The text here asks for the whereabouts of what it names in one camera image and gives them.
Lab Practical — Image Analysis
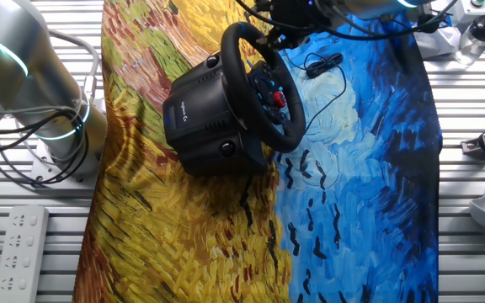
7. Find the white emergency stop box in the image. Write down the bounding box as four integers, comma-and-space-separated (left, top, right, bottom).
452, 0, 485, 24

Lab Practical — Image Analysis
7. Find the painted wheat field mat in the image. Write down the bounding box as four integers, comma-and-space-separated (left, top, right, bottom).
72, 0, 444, 303

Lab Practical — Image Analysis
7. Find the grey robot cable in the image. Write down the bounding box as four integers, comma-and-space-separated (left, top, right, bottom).
48, 29, 101, 106

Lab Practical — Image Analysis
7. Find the white tissue pack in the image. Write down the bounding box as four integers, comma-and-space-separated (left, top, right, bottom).
413, 14, 462, 60

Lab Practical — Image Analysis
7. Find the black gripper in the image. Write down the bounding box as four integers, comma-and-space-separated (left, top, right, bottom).
250, 0, 332, 51

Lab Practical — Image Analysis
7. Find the white power strip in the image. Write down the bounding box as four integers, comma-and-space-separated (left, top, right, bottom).
0, 205, 51, 303

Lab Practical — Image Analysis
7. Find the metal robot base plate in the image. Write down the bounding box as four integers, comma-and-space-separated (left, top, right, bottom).
29, 138, 103, 189

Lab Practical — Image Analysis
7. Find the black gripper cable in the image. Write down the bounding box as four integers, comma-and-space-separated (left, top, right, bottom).
233, 0, 461, 42

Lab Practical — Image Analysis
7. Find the clear spray bottle black cap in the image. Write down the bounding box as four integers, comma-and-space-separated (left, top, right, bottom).
452, 8, 485, 67

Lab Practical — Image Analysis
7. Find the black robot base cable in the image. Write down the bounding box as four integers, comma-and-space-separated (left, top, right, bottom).
0, 103, 93, 186

